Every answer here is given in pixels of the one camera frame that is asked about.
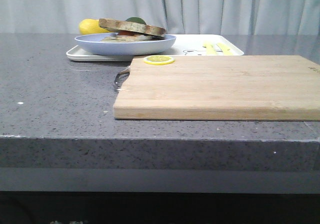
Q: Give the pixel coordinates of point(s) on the grey curtain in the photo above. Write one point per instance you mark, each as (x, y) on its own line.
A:
(239, 17)

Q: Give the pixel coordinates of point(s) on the yellow plastic fork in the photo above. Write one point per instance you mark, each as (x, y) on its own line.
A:
(209, 48)

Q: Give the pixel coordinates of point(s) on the yellow lemon slice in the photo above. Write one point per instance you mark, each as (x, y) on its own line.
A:
(158, 59)

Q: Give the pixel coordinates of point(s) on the white bear tray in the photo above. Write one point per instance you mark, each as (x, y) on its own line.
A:
(185, 44)

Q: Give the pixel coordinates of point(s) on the yellow plastic knife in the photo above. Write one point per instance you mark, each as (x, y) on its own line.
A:
(226, 50)

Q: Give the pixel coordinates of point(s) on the front yellow lemon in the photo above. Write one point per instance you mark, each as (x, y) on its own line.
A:
(91, 26)

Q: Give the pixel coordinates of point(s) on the light blue plate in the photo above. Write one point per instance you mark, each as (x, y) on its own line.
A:
(93, 43)

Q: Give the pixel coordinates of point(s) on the fried egg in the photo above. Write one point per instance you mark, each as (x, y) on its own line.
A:
(128, 33)

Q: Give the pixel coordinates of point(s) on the green lime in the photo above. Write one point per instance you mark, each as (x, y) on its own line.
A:
(135, 19)

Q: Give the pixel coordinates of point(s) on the metal board handle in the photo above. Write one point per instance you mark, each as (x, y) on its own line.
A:
(120, 78)

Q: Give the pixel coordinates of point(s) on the bread slice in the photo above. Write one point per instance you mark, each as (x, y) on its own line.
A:
(120, 25)
(123, 38)

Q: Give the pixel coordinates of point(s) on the wooden cutting board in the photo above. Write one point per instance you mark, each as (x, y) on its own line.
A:
(245, 88)

